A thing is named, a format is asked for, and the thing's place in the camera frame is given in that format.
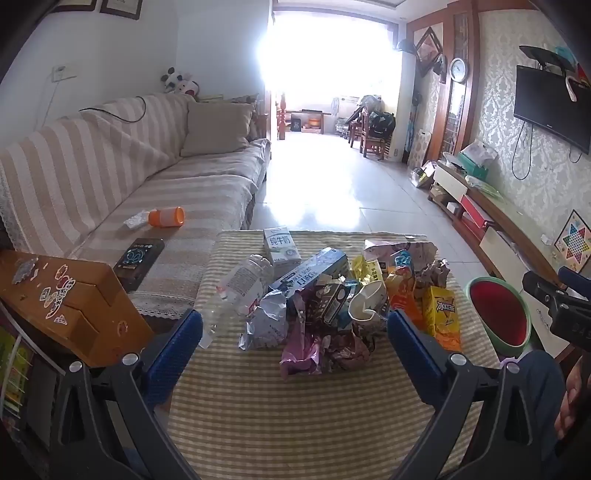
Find orange plastic cup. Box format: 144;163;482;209
148;206;185;228

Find person's right hand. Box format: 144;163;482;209
555;355;591;437

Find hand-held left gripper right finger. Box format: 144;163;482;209
387;309;548;480

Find wooden side table with stickers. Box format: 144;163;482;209
0;249;155;370

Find dark tilted picture frame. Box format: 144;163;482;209
413;26;445;77

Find black white plush toy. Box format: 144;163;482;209
161;67;200;97

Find thin black cable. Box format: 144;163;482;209
78;95;147;124

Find dark wall picture frame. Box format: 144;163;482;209
100;0;141;20
55;0;98;14

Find person's leg in jeans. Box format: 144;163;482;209
501;350;570;480

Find sofa with striped cover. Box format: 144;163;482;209
0;92;273;319

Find wooden lattice partition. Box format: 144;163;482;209
436;0;481;158

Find red trash bin green rim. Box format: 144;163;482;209
465;276;533;358

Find green yellow plastic bag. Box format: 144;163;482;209
464;175;504;200

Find pink white carton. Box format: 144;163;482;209
362;239;438;273

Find open cardboard box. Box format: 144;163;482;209
411;161;437;190

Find green box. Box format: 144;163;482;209
457;152;490;182

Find silver foil bag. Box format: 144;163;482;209
238;290;291;352

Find beige cushion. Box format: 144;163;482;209
180;102;256;158

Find dark flat box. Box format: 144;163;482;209
113;237;165;292

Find star checkers board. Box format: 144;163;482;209
554;210;591;267

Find clear plastic bottle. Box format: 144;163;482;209
198;254;274;349

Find gold snack packet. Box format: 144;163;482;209
351;255;386;283

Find blue toothpaste box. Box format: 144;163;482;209
268;247;350;296

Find floral board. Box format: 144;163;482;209
406;130;432;169

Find wooden chair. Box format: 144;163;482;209
348;108;386;160

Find white standing air conditioner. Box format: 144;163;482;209
396;48;419;162

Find wooden television cabinet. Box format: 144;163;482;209
427;159;591;319

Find white green milk carton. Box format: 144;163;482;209
263;227;302;267

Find red flat box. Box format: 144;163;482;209
459;194;490;229

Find reddish brown wrapper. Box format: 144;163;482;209
413;259;452;298

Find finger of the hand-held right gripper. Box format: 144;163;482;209
523;272;568;315
558;268;591;301

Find black flat television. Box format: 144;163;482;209
513;65;591;155

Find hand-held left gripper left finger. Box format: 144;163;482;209
48;308;204;480

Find blue red snack wrapper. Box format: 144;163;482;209
392;249;414;275

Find white plastic bag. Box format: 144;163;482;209
459;141;499;167

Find patterned cushion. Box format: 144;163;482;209
231;93;270;141

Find white paper cup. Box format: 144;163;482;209
347;281;389;333

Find purple wrapper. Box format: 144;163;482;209
279;323;324;379

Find black tray above television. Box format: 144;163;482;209
519;45;575;72

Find yellow orange snack packet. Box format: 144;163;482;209
422;286;462;352

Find striped table cloth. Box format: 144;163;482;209
166;229;504;480

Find black backpack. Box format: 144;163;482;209
367;110;397;137

